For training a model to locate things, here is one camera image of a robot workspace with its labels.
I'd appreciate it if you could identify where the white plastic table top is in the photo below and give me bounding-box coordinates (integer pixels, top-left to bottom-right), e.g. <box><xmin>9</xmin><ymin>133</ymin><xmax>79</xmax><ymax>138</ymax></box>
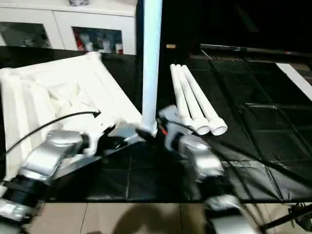
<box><xmin>0</xmin><ymin>51</ymin><xmax>157</xmax><ymax>181</ymax></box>

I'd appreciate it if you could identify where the white plastic table leg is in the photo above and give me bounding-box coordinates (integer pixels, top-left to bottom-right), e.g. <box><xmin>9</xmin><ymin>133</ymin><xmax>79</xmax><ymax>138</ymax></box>
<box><xmin>181</xmin><ymin>65</ymin><xmax>228</xmax><ymax>136</ymax></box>
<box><xmin>175</xmin><ymin>64</ymin><xmax>211</xmax><ymax>136</ymax></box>
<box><xmin>142</xmin><ymin>0</ymin><xmax>163</xmax><ymax>136</ymax></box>
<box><xmin>170</xmin><ymin>64</ymin><xmax>192</xmax><ymax>120</ymax></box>

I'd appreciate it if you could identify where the black work mat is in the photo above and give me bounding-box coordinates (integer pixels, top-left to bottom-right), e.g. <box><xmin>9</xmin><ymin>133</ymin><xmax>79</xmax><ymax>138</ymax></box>
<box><xmin>0</xmin><ymin>46</ymin><xmax>312</xmax><ymax>201</ymax></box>

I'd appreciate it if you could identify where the red bottle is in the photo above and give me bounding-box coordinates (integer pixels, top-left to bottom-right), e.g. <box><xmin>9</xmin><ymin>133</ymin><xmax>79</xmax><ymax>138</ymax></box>
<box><xmin>75</xmin><ymin>33</ymin><xmax>86</xmax><ymax>52</ymax></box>

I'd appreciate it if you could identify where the white glass-door cabinet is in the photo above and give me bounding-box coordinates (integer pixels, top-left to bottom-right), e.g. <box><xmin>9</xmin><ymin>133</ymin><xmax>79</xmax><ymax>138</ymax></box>
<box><xmin>0</xmin><ymin>0</ymin><xmax>137</xmax><ymax>55</ymax></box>

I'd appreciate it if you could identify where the white flat strip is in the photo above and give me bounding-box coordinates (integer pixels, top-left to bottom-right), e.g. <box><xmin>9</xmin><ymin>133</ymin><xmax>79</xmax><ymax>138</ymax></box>
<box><xmin>276</xmin><ymin>62</ymin><xmax>312</xmax><ymax>100</ymax></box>

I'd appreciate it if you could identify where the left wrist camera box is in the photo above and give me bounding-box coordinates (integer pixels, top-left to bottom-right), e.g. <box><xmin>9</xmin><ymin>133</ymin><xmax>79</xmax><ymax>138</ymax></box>
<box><xmin>82</xmin><ymin>121</ymin><xmax>117</xmax><ymax>156</ymax></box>

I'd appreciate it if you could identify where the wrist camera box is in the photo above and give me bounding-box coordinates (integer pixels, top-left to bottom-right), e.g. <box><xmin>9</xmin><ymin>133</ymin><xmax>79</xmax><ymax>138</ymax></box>
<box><xmin>82</xmin><ymin>121</ymin><xmax>117</xmax><ymax>156</ymax></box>
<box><xmin>158</xmin><ymin>105</ymin><xmax>182</xmax><ymax>135</ymax></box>

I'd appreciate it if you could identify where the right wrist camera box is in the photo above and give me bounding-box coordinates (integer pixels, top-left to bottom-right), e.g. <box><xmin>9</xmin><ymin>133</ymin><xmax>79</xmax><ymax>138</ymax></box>
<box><xmin>158</xmin><ymin>105</ymin><xmax>182</xmax><ymax>135</ymax></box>

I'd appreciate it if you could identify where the dark long rail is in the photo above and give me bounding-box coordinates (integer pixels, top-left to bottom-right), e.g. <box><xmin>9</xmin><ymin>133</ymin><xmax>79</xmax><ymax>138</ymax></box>
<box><xmin>201</xmin><ymin>44</ymin><xmax>312</xmax><ymax>58</ymax></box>

